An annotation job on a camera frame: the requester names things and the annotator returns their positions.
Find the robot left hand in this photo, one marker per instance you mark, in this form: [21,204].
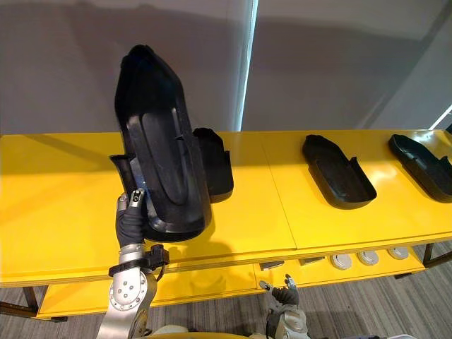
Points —
[129,226]

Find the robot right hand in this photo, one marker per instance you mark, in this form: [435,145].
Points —
[287,297]

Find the large black plastic housing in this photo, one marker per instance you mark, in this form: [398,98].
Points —
[159,148]

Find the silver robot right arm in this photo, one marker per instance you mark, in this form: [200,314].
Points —
[287,323]

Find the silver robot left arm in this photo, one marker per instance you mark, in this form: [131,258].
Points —
[127,293]

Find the yellow shelf unit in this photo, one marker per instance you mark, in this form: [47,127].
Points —
[63,197]
[353,226]

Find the white round disc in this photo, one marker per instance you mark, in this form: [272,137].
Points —
[398,252]
[367,257]
[341,262]

